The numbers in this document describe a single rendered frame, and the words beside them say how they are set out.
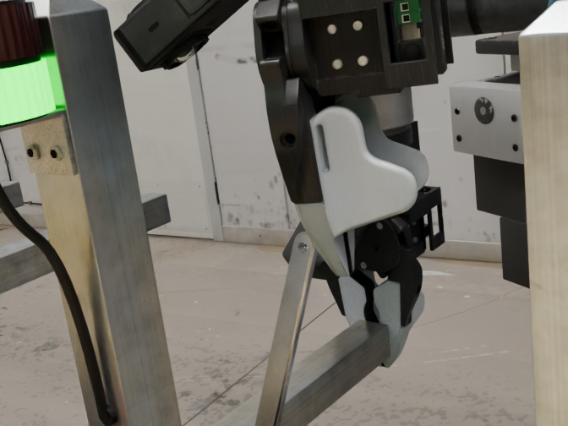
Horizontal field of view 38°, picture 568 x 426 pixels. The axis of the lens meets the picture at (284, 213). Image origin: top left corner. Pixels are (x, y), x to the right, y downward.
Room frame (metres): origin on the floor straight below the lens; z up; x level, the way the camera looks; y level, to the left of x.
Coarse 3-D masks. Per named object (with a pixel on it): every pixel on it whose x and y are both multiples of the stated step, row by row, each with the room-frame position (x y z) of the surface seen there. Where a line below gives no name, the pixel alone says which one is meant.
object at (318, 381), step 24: (336, 336) 0.64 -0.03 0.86; (360, 336) 0.63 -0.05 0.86; (384, 336) 0.65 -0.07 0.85; (312, 360) 0.60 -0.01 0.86; (336, 360) 0.60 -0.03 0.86; (360, 360) 0.62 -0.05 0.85; (384, 360) 0.64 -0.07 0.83; (312, 384) 0.56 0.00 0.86; (336, 384) 0.59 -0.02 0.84; (240, 408) 0.54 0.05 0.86; (288, 408) 0.54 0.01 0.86; (312, 408) 0.56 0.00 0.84
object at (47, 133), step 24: (24, 0) 0.37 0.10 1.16; (24, 120) 0.35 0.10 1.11; (48, 120) 0.38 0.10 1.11; (24, 144) 0.40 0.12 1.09; (48, 144) 0.39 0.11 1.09; (48, 168) 0.39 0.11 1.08; (72, 168) 0.38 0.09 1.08; (0, 192) 0.36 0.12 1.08; (72, 288) 0.38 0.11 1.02; (72, 312) 0.38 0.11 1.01; (96, 360) 0.39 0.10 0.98; (96, 384) 0.38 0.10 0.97; (96, 408) 0.39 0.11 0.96
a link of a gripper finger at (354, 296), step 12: (348, 276) 0.67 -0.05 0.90; (360, 276) 0.68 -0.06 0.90; (372, 276) 0.70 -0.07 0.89; (348, 288) 0.67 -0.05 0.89; (360, 288) 0.67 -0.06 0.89; (372, 288) 0.67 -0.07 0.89; (348, 300) 0.68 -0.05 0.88; (360, 300) 0.67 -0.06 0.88; (372, 300) 0.67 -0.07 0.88; (348, 312) 0.68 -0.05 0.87; (360, 312) 0.67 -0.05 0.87; (372, 312) 0.68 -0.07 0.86
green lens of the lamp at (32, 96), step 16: (32, 64) 0.36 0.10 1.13; (0, 80) 0.34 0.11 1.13; (16, 80) 0.35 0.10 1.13; (32, 80) 0.35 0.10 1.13; (48, 80) 0.37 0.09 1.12; (0, 96) 0.34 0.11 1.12; (16, 96) 0.35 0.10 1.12; (32, 96) 0.35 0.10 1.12; (48, 96) 0.36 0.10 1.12; (0, 112) 0.34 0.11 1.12; (16, 112) 0.35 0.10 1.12; (32, 112) 0.35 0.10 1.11; (48, 112) 0.36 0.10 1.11
